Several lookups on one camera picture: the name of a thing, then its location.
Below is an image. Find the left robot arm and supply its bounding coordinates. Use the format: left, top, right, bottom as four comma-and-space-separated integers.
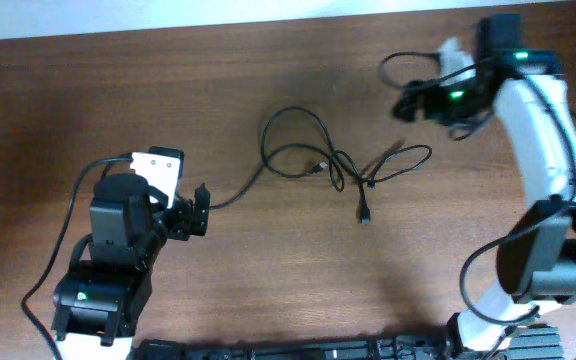
52, 173, 210, 359

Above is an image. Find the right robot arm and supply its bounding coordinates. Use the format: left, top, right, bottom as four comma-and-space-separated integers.
393, 14, 576, 359

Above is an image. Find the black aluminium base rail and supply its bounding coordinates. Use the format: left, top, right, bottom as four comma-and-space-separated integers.
132, 322, 564, 360

